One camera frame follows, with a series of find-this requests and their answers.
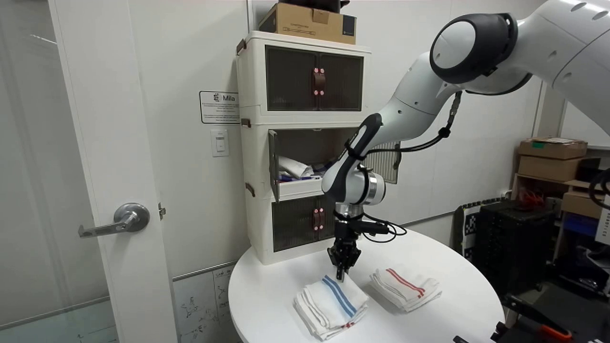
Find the large brown cardboard box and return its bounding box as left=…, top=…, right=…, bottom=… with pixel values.
left=514, top=139, right=588, bottom=185

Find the small brown cardboard box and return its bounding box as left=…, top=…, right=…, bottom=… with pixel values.
left=560, top=188, right=606, bottom=221

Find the white rolled cloth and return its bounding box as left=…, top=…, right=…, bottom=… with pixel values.
left=276, top=154, right=316, bottom=181

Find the white stacked storage cabinet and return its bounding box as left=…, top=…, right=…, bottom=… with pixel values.
left=234, top=28, right=371, bottom=267

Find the blue striped white towel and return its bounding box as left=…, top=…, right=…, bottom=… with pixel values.
left=291, top=272, right=371, bottom=343

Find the white framed wall sign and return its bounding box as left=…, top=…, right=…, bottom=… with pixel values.
left=196, top=87, right=242, bottom=126

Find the white room door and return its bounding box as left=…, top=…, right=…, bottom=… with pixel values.
left=45, top=0, right=181, bottom=343

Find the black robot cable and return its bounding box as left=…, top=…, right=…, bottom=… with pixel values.
left=344, top=89, right=465, bottom=158

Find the wooden shelf unit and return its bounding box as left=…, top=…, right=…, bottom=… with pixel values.
left=508, top=173, right=610, bottom=259

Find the silver door lever handle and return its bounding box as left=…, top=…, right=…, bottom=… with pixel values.
left=76, top=200, right=152, bottom=240

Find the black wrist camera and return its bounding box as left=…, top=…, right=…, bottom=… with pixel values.
left=358, top=217, right=390, bottom=240

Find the white wall switch plate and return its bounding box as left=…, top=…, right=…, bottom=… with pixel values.
left=211, top=127, right=232, bottom=160

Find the black plastic crate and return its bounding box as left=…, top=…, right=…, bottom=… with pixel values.
left=472, top=198, right=562, bottom=301

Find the red striped white towel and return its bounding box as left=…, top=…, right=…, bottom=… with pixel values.
left=367, top=265, right=444, bottom=314

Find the red handled black tool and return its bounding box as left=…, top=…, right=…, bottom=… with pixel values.
left=503, top=293, right=577, bottom=343

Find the cardboard box with black label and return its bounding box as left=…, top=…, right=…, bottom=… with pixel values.
left=257, top=0, right=358, bottom=46

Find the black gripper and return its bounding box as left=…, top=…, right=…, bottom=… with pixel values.
left=325, top=217, right=364, bottom=282

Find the white whiteboard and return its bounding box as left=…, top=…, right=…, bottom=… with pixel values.
left=558, top=101, right=610, bottom=152

